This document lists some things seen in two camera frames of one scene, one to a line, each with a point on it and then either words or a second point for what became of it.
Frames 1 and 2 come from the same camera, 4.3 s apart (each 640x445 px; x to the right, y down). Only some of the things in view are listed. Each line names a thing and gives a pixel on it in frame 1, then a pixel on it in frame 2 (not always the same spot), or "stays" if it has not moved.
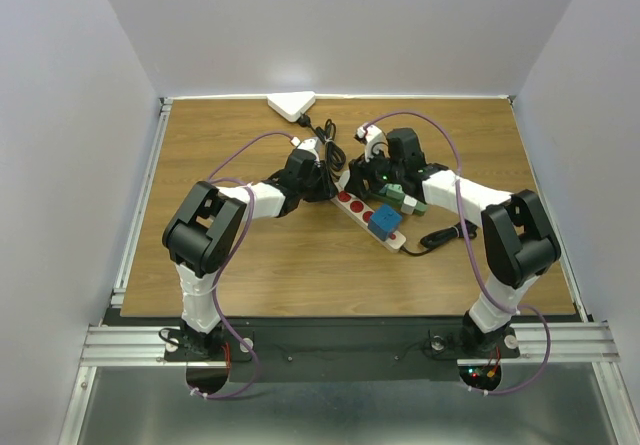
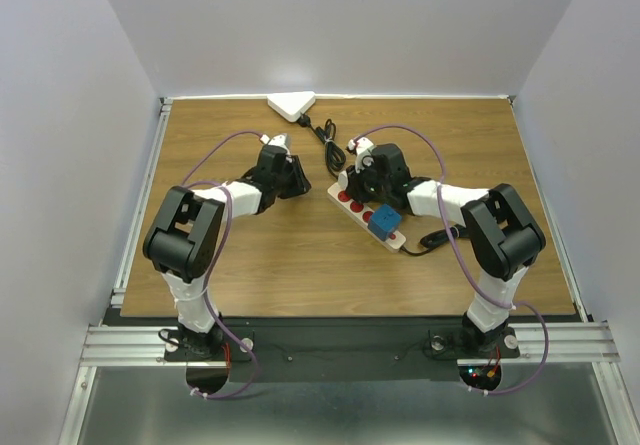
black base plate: (343, 348) stays
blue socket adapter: (383, 222) stays
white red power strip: (360, 212) stays
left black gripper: (326, 189) -> (300, 182)
